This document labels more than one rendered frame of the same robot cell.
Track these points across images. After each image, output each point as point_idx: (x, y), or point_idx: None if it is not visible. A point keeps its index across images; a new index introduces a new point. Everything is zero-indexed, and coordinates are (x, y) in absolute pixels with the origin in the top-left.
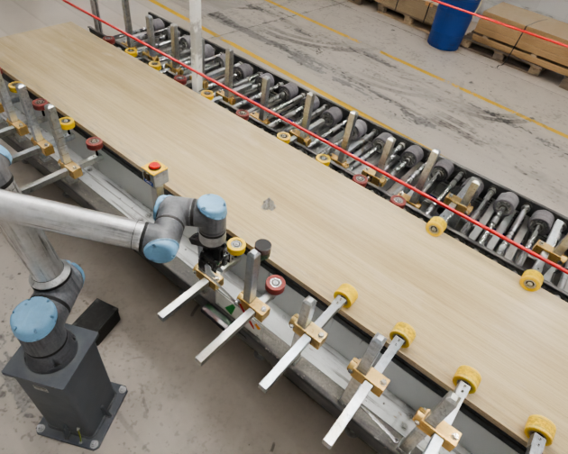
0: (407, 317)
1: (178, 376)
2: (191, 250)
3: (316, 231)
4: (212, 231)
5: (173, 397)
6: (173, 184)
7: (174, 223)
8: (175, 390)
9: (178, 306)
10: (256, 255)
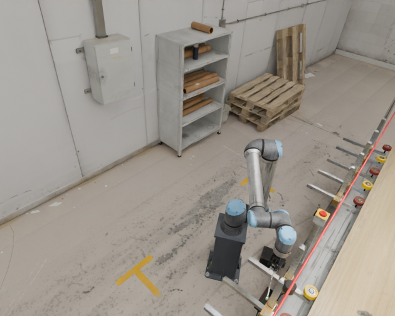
0: None
1: (249, 312)
2: (315, 281)
3: None
4: (276, 242)
5: (236, 311)
6: (348, 246)
7: (266, 218)
8: (241, 312)
9: (258, 266)
10: (280, 281)
